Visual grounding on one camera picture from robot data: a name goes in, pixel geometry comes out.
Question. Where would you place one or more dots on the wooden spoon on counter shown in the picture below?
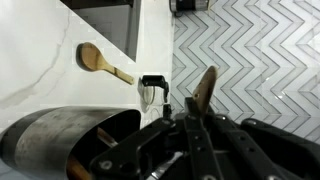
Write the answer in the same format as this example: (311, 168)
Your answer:
(93, 60)

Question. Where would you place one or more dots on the wooden slotted spoon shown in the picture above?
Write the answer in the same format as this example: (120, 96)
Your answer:
(204, 90)

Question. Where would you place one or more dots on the glass measuring cup black handle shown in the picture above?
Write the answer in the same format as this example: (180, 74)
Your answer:
(154, 89)

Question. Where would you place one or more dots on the silver utensil holder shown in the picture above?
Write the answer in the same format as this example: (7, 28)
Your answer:
(39, 144)

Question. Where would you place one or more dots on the silver black appliance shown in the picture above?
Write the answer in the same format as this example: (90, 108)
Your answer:
(178, 7)

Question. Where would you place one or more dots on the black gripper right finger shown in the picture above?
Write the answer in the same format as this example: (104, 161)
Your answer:
(191, 107)

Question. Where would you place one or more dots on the black gas stove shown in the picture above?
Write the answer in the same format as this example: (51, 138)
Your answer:
(82, 4)

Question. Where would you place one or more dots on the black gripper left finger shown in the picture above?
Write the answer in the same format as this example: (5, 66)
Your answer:
(167, 111)

